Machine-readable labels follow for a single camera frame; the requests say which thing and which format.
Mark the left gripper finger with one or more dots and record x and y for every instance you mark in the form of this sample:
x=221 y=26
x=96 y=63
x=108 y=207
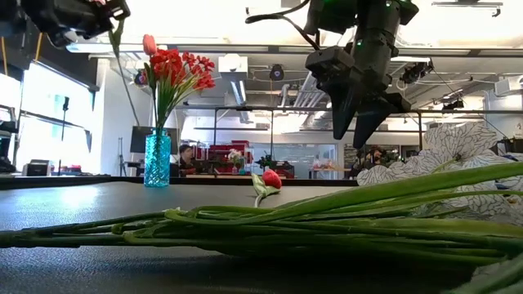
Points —
x=119 y=10

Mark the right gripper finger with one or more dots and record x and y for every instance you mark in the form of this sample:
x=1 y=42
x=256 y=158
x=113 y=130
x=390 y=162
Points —
x=343 y=114
x=367 y=122

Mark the red artificial flower bunch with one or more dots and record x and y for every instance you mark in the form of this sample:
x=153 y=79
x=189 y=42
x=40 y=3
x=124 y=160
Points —
x=171 y=65

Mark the red artificial tulip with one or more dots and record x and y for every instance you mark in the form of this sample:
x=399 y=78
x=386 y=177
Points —
x=272 y=179

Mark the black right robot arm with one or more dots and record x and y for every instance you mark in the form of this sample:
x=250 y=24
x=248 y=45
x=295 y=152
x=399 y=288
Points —
x=380 y=20

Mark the small vase with flowers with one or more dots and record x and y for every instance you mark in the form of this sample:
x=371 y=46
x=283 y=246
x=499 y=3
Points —
x=236 y=157

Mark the blue textured glass vase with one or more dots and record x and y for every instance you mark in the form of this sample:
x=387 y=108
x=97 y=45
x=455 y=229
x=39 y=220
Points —
x=157 y=163

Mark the person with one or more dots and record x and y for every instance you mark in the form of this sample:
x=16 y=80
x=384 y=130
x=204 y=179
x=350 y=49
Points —
x=376 y=157
x=187 y=157

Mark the black ceiling spotlight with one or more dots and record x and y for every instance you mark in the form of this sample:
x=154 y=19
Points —
x=414 y=72

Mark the black light stand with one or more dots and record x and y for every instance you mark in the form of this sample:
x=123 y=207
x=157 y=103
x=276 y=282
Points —
x=65 y=104

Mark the white ceiling box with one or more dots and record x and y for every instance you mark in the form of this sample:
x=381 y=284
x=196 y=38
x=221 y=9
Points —
x=233 y=64

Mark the red tool cases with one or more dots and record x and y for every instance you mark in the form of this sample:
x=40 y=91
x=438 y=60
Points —
x=222 y=153

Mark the black background monitor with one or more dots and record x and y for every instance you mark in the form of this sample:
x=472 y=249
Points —
x=141 y=141

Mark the grey printer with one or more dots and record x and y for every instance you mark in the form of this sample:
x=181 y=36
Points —
x=37 y=168

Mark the black table mat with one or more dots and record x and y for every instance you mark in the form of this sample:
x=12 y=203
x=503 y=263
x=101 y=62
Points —
x=102 y=204

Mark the black ceiling camera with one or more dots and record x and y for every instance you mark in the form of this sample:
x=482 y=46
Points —
x=277 y=72
x=140 y=78

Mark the black aluminium table frame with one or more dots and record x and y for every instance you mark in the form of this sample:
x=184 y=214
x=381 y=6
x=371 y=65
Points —
x=81 y=179

